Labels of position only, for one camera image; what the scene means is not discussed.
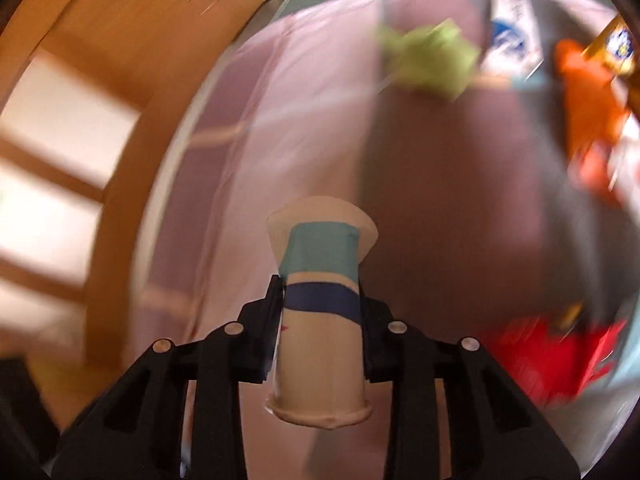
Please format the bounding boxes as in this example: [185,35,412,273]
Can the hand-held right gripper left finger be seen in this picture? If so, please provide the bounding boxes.
[50,274,285,480]

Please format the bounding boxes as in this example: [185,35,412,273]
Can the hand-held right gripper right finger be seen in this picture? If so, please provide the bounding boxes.
[356,280,583,480]

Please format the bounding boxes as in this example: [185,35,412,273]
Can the white paper cup blue bands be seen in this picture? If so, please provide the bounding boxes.
[264,195,379,430]

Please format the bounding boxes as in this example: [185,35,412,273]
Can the red wrapper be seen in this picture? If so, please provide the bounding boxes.
[487,312,628,406]

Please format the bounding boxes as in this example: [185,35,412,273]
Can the plaid blanket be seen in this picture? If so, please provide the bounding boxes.
[125,0,640,480]

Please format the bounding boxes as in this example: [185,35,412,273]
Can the green crumpled paper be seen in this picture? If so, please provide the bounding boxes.
[377,19,482,102]

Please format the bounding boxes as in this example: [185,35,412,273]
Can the wooden wardrobe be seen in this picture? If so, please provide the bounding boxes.
[0,0,301,411]

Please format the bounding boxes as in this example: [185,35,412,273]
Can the orange wrapper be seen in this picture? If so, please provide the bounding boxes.
[552,40,633,206]

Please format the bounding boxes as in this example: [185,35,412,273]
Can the blue and white carton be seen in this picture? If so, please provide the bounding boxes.
[480,0,546,83]

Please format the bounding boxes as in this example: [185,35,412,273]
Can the yellow snack packet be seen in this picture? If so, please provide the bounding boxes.
[585,14,638,81]

